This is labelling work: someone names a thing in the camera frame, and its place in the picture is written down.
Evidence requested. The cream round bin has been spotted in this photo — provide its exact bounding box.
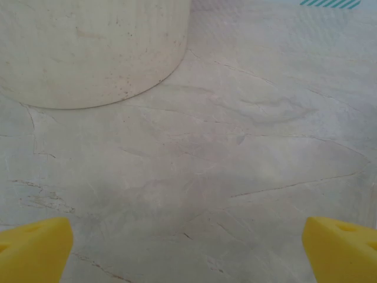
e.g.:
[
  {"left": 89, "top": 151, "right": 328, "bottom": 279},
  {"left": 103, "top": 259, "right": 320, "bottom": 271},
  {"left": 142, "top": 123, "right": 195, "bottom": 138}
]
[{"left": 0, "top": 0, "right": 191, "bottom": 110}]

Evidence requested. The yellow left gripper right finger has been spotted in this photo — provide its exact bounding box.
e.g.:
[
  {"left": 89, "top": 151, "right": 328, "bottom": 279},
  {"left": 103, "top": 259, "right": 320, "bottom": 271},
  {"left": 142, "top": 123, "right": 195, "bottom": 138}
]
[{"left": 302, "top": 216, "right": 377, "bottom": 283}]

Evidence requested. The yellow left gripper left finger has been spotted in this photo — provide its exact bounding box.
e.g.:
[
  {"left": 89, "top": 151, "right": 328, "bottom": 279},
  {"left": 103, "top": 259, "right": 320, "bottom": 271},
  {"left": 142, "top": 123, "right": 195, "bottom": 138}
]
[{"left": 0, "top": 217, "right": 74, "bottom": 283}]

